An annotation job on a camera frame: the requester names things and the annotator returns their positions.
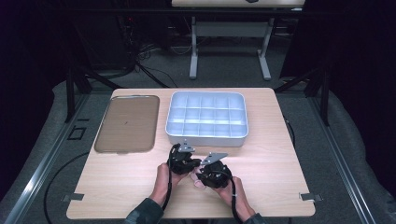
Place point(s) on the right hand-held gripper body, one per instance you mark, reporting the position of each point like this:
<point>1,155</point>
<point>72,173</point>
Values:
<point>216,175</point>

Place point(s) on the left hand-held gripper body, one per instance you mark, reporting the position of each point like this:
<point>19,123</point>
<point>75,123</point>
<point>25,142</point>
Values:
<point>180,161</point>

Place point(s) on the pink sock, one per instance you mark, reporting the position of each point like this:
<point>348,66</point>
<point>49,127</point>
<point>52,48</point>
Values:
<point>198,179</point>

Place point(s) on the person's left hand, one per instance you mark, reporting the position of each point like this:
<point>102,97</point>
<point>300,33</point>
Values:
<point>163,183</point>

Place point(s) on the person's right hand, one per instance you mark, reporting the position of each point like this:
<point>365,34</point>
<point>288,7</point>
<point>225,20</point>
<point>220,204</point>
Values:
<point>235,199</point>

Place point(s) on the white divided storage box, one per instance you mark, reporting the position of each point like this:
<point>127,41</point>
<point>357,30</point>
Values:
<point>207,118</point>

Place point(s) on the brown flat tray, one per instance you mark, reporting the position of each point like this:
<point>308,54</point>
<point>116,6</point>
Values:
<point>129,123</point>

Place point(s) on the black metal stand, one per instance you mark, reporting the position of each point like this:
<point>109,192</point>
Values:
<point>323,93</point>
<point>71,93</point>

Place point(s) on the white-legged background table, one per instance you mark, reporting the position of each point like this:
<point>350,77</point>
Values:
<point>230,29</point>

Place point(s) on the metal table bracket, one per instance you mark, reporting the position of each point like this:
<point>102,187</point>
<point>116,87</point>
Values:
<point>311,196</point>
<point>73,197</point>

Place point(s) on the aluminium floor rail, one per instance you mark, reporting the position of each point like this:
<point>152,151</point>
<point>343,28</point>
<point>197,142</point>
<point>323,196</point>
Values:
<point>341,161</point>
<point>40,169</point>

